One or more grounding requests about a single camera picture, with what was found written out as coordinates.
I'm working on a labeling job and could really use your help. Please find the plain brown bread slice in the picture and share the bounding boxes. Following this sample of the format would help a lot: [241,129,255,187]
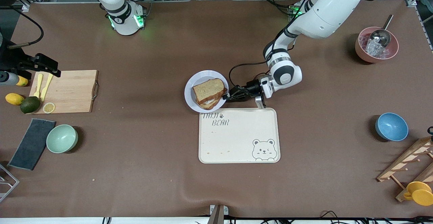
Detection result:
[192,78,226,105]

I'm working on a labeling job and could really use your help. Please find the toasted bread slice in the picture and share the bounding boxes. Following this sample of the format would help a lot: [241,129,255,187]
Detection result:
[195,92,226,110]

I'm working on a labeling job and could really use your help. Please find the pale round plate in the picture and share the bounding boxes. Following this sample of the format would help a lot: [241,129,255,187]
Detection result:
[184,70,230,113]

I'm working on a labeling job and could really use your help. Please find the yellow plastic fork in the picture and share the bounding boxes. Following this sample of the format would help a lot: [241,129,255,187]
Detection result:
[33,73,44,98]

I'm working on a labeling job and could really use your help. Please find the yellow plastic knife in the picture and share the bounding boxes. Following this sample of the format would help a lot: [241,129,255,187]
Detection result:
[40,72,54,102]

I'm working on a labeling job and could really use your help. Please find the green lime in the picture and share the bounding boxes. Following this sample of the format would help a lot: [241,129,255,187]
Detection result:
[20,96,41,114]

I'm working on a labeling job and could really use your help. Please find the wooden cutting board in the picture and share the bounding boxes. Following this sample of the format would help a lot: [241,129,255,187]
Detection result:
[29,70,99,114]

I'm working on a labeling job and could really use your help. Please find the cream bear print tray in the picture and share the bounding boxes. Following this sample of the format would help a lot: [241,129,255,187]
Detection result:
[198,108,281,164]

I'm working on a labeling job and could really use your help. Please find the dark grey cloth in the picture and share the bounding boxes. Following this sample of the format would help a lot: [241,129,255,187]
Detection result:
[7,118,56,171]

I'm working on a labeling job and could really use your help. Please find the mint green bowl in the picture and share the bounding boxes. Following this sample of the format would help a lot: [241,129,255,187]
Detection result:
[46,124,78,154]

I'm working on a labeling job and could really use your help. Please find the pink bowl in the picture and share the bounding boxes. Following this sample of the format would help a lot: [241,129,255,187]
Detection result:
[355,27,399,63]

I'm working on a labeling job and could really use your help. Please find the clear ice cubes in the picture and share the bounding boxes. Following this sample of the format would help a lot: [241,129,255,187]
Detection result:
[359,35,389,57]

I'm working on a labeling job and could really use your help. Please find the metal scoop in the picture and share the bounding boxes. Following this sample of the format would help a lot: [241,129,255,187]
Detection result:
[369,14,394,47]

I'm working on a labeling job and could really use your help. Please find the blue bowl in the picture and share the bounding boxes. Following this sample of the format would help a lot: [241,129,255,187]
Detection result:
[375,112,409,142]

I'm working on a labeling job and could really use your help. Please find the wooden peg rack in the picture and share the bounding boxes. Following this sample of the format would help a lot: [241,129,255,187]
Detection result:
[376,136,433,203]

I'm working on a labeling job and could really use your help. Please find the yellow cup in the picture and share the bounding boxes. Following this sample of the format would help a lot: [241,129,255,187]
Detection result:
[403,181,433,206]

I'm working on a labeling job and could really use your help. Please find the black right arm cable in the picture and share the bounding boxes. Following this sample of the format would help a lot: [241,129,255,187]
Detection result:
[7,6,44,50]

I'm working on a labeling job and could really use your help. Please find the metal wire rack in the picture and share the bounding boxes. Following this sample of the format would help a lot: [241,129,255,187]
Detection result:
[0,163,20,203]

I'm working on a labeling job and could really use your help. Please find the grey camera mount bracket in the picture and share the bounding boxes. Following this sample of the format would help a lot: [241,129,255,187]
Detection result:
[207,204,229,224]

